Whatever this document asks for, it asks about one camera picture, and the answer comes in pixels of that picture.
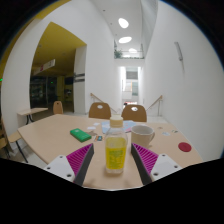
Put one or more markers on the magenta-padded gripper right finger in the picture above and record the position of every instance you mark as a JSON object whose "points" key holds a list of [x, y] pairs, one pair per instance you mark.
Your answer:
{"points": [[163, 166]]}

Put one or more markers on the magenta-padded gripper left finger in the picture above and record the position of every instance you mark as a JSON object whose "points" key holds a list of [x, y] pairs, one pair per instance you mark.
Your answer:
{"points": [[60, 166]]}

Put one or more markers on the clear bottle with yellow label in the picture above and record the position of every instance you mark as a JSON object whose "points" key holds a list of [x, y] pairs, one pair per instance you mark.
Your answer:
{"points": [[116, 153]]}

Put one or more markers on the flat round red coaster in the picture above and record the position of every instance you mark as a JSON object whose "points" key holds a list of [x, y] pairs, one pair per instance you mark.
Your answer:
{"points": [[184, 147]]}

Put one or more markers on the small green box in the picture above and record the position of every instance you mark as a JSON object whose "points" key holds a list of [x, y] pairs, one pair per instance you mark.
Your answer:
{"points": [[80, 135]]}

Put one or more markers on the white ceramic mug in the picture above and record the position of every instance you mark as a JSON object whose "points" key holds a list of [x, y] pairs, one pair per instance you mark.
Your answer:
{"points": [[140, 135]]}

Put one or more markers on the white paper slip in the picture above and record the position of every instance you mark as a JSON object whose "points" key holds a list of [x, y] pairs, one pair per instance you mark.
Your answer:
{"points": [[91, 128]]}

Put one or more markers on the colourful printed flat mat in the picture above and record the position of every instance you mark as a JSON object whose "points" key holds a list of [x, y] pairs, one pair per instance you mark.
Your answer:
{"points": [[128, 126]]}

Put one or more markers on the plain wooden chair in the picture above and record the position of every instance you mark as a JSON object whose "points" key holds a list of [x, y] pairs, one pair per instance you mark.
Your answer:
{"points": [[58, 108]]}

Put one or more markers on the wooden chair with oval hole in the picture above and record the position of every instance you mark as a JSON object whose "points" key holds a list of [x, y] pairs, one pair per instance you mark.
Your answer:
{"points": [[134, 115], [99, 112]]}

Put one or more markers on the small wooden side table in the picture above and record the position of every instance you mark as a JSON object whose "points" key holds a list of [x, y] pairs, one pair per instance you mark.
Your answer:
{"points": [[31, 111]]}

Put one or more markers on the wooden stair handrail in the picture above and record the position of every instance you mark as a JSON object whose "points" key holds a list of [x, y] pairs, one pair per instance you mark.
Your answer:
{"points": [[98, 99], [156, 101]]}

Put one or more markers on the dark store shelf unit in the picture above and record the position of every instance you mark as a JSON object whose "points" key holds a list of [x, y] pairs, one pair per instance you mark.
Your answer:
{"points": [[41, 91]]}

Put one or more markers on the hanging white banner sign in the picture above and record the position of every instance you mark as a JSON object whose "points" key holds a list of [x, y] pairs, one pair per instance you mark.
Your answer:
{"points": [[44, 66]]}

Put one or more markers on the green potted plant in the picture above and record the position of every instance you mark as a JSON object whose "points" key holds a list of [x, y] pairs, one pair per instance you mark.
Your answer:
{"points": [[118, 54]]}

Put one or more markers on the group of round ceiling lights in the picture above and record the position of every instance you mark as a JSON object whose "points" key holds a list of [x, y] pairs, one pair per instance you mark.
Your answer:
{"points": [[123, 23]]}

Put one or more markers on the dark wall sign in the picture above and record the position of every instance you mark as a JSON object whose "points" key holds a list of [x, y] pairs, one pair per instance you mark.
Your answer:
{"points": [[79, 77]]}

